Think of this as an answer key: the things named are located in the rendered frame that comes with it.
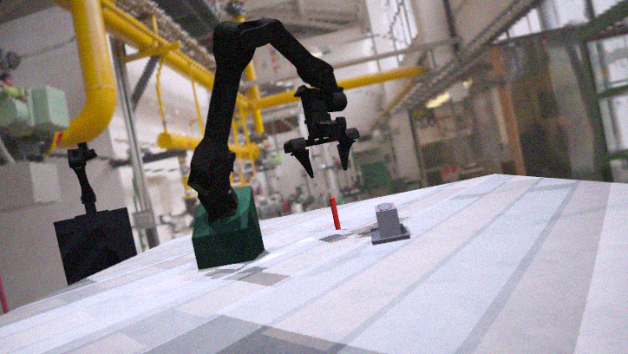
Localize red peg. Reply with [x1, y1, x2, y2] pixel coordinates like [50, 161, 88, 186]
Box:
[330, 198, 341, 230]

